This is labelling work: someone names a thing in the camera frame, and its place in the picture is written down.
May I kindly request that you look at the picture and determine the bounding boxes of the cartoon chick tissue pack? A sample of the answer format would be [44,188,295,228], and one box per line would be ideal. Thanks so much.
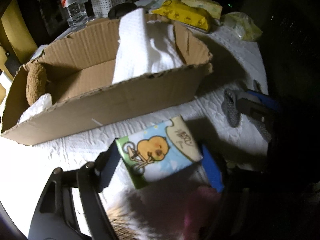
[116,115,202,189]

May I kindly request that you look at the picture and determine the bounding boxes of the white towel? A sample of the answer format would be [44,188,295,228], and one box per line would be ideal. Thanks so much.
[112,8,184,85]

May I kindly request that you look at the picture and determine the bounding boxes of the light green plastic bag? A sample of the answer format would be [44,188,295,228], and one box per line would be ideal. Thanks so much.
[223,12,263,42]

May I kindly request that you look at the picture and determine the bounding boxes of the white textured tablecloth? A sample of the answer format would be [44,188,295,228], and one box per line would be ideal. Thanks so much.
[1,15,268,239]

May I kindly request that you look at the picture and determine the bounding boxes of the pale yellow tissue pack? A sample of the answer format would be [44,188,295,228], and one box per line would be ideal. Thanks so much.
[181,0,222,20]

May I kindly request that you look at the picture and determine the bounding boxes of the brown cardboard box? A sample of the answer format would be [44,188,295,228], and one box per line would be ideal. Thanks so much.
[1,19,213,146]

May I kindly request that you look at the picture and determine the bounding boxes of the clear plastic water bottle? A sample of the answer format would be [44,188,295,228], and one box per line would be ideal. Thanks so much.
[60,0,88,31]

